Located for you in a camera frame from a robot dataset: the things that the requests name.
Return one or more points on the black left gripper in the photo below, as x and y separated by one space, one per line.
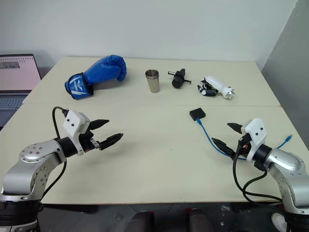
87 143

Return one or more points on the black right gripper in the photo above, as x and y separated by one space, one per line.
243 149

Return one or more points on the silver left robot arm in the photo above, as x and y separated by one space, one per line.
36 154

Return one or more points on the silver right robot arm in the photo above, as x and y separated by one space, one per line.
288 163

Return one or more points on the small black plastic box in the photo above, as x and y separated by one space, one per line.
198 113

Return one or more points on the white robotic hand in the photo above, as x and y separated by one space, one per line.
217 84

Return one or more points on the blue boxing glove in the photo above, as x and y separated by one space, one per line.
101 72

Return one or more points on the stainless steel cup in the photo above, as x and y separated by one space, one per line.
153 81

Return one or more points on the black cylindrical motor part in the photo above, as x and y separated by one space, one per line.
178 78

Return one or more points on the dark rounded shape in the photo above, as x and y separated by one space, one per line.
143 222

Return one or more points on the white rounded object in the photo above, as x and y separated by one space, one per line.
278 222

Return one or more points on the grey laptop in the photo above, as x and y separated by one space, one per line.
17 72

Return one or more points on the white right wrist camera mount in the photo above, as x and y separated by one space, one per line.
256 131

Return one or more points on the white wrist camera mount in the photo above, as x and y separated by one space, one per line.
256 131
73 122

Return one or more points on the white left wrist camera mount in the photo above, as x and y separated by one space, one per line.
73 122

